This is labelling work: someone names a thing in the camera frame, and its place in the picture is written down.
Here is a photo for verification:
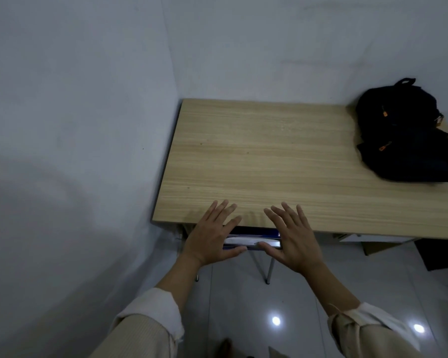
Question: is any person's left hand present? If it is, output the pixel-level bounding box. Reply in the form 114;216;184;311
182;199;248;267

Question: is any person's left forearm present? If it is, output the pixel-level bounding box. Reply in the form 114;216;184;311
89;253;206;358

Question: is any black backpack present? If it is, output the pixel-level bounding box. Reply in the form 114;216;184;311
355;77;448;183

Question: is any blue chair with metal legs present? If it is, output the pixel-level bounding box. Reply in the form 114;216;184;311
194;226;283;286

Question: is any person's right forearm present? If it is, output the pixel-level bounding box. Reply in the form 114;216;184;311
304;262;423;358

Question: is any person's right hand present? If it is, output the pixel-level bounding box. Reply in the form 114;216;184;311
259;202;319;275

